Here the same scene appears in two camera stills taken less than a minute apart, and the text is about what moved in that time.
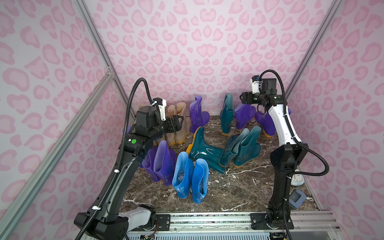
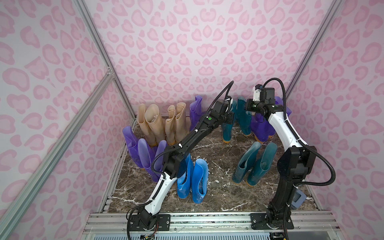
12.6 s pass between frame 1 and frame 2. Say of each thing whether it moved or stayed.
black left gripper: moved
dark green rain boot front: moved
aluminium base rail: stayed
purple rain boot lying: stayed
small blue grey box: stayed
